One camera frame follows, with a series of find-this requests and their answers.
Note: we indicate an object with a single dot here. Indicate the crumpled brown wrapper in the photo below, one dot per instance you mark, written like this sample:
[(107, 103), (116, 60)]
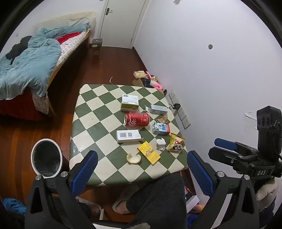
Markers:
[(162, 119)]

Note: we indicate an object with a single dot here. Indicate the quilted bed sheet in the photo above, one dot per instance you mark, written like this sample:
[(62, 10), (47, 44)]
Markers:
[(70, 46)]

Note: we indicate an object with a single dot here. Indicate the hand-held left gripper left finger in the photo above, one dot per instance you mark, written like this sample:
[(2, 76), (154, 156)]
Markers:
[(84, 171)]

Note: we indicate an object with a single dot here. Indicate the white rimmed waste bin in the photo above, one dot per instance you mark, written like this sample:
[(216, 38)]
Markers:
[(46, 157)]

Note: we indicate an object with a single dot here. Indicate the white door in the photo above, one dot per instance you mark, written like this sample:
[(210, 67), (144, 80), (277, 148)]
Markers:
[(120, 22)]

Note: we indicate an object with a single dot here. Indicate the small dark stool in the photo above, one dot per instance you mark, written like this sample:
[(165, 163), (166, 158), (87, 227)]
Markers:
[(97, 47)]

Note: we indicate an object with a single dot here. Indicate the cardboard box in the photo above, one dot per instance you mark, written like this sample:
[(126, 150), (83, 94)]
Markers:
[(137, 82)]

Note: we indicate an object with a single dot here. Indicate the yellow cigarette box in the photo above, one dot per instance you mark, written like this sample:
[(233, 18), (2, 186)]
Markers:
[(148, 152)]

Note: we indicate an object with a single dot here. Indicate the red blanket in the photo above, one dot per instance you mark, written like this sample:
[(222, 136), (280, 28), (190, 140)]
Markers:
[(69, 37)]

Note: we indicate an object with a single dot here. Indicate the panda snack packet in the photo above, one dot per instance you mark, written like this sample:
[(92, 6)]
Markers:
[(176, 143)]

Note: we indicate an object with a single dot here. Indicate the blue white milk carton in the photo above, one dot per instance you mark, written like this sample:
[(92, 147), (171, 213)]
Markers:
[(161, 128)]

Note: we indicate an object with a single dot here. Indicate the white green medicine box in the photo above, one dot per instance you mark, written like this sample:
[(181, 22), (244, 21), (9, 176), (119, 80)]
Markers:
[(130, 101)]

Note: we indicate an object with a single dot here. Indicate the green white checkered table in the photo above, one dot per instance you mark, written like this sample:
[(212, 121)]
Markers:
[(103, 114)]

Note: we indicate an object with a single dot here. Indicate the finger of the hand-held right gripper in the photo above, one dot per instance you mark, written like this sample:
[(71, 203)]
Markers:
[(220, 155), (224, 143)]

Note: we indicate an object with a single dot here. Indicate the blue cloth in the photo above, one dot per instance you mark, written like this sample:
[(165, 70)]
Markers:
[(13, 205)]

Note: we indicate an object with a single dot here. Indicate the flat white barcode box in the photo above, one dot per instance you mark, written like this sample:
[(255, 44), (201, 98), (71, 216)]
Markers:
[(128, 135)]

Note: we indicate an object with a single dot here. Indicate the patterned cushion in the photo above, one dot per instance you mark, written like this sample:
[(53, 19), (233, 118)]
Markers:
[(41, 102)]

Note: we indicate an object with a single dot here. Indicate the beige slipper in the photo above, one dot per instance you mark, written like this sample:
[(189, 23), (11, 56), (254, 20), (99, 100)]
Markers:
[(123, 198), (89, 203)]

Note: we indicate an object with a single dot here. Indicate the small blue white box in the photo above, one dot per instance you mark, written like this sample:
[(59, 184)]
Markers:
[(157, 109)]

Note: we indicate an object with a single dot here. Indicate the person's dark trouser leg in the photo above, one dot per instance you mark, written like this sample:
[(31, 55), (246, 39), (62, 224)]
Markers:
[(158, 202)]

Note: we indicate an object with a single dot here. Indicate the dark clothes pile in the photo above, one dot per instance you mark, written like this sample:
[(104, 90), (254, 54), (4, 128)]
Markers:
[(146, 82)]

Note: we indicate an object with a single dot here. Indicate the red drink can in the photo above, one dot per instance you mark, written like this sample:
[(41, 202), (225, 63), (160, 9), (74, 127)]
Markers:
[(137, 120)]

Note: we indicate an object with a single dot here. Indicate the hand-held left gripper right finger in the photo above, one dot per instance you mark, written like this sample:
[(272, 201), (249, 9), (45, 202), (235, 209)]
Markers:
[(199, 174)]

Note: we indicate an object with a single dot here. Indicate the wooden bed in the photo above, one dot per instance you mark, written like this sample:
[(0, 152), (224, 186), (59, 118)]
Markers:
[(63, 66)]

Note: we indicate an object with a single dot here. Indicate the light blue duvet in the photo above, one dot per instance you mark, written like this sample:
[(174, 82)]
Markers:
[(33, 61)]

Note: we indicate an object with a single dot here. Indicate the tan plastic bag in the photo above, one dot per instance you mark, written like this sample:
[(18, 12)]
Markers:
[(140, 74)]

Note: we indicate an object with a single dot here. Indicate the pink plush toy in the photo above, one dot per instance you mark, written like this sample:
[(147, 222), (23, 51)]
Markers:
[(155, 84)]

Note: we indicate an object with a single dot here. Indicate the black charger plug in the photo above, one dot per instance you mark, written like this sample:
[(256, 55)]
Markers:
[(176, 106)]

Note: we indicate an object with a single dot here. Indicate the person's right forearm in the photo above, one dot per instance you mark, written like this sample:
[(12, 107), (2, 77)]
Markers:
[(265, 190)]

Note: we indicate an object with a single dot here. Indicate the black clothing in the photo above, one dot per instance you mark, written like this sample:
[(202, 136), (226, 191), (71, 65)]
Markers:
[(17, 49)]

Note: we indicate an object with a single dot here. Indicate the crumpled white tissue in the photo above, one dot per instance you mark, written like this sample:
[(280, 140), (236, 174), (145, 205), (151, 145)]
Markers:
[(160, 143)]

